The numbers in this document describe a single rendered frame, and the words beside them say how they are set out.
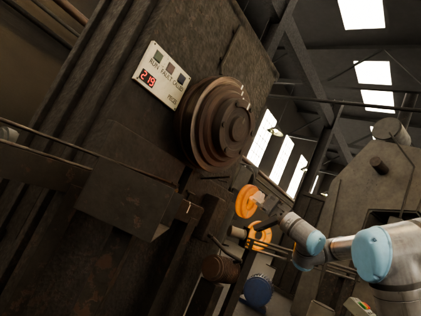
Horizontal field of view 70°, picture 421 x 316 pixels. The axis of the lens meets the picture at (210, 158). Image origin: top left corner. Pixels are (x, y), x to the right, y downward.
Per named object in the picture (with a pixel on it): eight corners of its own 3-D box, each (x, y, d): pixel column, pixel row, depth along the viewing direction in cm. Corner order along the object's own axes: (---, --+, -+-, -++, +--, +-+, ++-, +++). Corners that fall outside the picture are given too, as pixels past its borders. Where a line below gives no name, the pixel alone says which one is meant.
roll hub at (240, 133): (202, 141, 131) (228, 86, 136) (232, 164, 152) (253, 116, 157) (212, 143, 127) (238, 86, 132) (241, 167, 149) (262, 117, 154)
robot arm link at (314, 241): (310, 262, 114) (314, 246, 108) (285, 241, 122) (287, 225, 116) (325, 248, 118) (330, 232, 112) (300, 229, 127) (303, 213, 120)
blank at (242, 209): (241, 180, 133) (248, 182, 130) (257, 187, 145) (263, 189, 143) (230, 214, 131) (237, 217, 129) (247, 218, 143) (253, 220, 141)
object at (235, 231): (225, 234, 161) (228, 224, 162) (240, 239, 164) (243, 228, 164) (230, 237, 155) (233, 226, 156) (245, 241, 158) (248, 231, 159)
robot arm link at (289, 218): (291, 237, 125) (283, 232, 117) (282, 230, 128) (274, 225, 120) (304, 220, 125) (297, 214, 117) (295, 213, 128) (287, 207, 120)
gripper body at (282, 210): (274, 197, 135) (296, 212, 127) (263, 212, 135) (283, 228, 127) (268, 192, 129) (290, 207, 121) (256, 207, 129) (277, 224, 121)
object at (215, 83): (164, 147, 128) (208, 54, 136) (219, 182, 164) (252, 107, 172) (174, 150, 124) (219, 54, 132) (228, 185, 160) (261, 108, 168)
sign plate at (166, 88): (131, 78, 119) (151, 40, 122) (171, 111, 139) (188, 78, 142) (135, 78, 118) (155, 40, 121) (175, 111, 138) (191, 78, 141)
